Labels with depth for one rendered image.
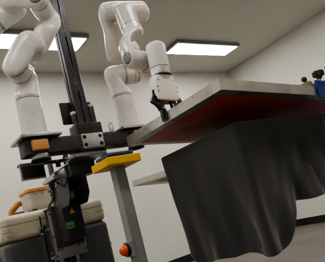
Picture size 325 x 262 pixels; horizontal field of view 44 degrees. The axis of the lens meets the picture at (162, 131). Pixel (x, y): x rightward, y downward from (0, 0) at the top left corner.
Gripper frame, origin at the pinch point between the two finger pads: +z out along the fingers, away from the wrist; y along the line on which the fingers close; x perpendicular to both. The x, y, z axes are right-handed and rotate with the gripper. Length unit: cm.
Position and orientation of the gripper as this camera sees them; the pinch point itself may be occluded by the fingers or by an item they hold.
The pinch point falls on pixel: (169, 115)
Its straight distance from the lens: 143.3
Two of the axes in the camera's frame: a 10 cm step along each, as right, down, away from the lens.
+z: 1.9, 9.5, -2.5
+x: 5.4, -3.1, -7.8
